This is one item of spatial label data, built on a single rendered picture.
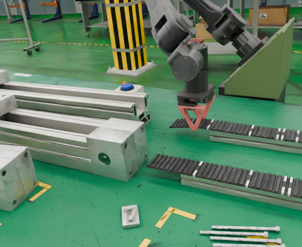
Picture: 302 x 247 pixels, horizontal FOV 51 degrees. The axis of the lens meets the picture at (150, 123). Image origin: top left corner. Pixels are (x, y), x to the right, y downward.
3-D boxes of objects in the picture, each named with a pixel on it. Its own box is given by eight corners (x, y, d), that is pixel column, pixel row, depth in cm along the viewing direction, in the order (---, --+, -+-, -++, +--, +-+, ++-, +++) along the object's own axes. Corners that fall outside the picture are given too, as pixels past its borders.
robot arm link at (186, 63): (182, 12, 72) (158, 39, 77) (166, 20, 63) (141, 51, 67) (219, 48, 73) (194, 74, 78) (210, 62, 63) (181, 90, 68)
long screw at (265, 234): (267, 234, 51) (267, 230, 50) (268, 239, 50) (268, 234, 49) (199, 232, 53) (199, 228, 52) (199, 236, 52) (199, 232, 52)
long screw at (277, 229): (278, 229, 52) (279, 224, 51) (280, 234, 51) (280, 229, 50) (212, 227, 54) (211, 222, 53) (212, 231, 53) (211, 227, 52)
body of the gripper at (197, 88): (176, 102, 76) (174, 72, 72) (191, 88, 84) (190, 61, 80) (202, 105, 73) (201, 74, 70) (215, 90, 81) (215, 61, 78)
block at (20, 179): (46, 177, 72) (35, 140, 68) (12, 211, 62) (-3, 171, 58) (10, 173, 75) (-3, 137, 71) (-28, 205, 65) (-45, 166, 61)
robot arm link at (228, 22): (249, 32, 113) (238, 42, 116) (229, 11, 113) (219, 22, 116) (245, 35, 105) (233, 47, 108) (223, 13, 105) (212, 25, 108)
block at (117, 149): (153, 153, 77) (149, 117, 73) (127, 182, 67) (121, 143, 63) (121, 147, 81) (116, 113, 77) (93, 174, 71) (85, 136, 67)
